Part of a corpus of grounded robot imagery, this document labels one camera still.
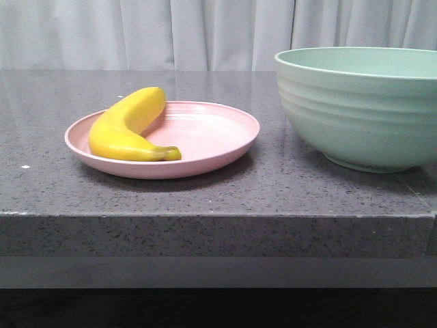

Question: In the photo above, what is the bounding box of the white curtain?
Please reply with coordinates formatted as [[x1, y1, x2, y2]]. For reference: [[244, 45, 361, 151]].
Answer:
[[1, 1, 436, 71]]

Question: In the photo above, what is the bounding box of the pink plate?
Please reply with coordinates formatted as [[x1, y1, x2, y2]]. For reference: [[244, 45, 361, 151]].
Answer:
[[65, 101, 260, 180]]

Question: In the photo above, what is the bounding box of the yellow banana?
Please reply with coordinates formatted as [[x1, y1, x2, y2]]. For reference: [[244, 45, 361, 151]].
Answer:
[[88, 87, 182, 161]]

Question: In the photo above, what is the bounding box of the green bowl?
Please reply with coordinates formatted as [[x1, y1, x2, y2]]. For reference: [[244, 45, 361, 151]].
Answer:
[[274, 47, 436, 173]]

